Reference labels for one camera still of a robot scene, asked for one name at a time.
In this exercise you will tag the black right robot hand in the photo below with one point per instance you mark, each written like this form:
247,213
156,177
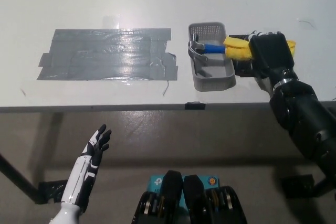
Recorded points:
273,56

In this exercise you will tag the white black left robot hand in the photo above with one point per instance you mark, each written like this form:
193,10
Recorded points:
88,165

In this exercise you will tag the hammer with yellow sponge grip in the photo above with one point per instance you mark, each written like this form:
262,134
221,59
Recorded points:
236,49

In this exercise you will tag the grey plastic basket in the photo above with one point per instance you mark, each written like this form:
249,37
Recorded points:
212,78

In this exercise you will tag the grey duct tape patch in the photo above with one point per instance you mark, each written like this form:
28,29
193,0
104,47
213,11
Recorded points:
105,54

